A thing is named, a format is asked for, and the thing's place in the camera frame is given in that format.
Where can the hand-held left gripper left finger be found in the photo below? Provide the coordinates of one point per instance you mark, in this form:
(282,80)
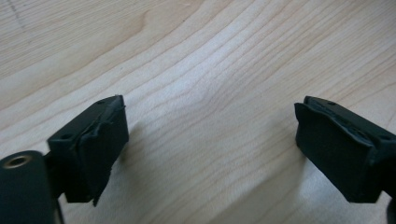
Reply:
(93,149)

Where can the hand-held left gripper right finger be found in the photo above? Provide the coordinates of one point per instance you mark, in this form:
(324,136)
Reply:
(339,155)

